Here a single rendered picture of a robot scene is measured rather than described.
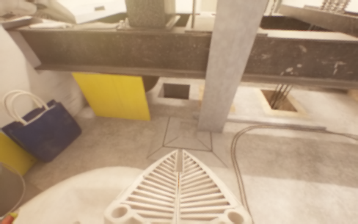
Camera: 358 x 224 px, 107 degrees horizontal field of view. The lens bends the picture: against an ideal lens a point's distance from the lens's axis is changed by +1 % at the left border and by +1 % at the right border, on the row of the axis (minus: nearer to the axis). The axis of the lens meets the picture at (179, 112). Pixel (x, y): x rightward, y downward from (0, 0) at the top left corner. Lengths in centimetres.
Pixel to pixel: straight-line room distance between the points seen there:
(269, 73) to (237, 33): 41
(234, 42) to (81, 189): 81
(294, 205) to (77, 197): 99
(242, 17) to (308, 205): 98
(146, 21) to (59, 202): 83
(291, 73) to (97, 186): 112
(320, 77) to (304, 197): 70
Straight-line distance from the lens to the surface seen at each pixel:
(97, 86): 113
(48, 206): 60
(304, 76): 113
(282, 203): 101
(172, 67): 92
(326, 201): 116
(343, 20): 120
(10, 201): 93
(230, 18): 69
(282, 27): 182
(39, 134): 112
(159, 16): 84
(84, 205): 62
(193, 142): 99
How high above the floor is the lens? 82
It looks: 43 degrees down
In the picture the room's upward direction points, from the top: straight up
